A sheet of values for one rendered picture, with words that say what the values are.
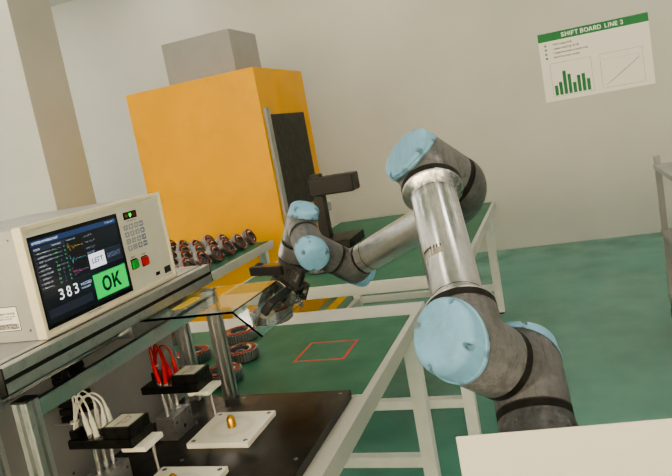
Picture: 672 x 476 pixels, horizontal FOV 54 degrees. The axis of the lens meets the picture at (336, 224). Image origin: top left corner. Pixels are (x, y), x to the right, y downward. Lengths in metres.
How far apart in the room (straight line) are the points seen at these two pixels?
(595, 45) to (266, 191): 3.18
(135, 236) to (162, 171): 3.81
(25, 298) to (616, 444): 0.97
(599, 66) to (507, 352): 5.42
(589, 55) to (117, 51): 4.81
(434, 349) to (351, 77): 5.67
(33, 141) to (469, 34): 3.81
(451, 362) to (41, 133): 4.60
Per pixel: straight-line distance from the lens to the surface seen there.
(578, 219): 6.41
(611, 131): 6.33
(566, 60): 6.30
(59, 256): 1.32
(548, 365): 1.08
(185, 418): 1.61
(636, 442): 0.92
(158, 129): 5.28
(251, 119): 4.90
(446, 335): 0.98
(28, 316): 1.30
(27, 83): 5.33
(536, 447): 0.91
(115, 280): 1.43
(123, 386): 1.64
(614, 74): 6.32
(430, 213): 1.16
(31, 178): 5.39
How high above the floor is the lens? 1.38
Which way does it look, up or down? 8 degrees down
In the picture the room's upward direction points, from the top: 10 degrees counter-clockwise
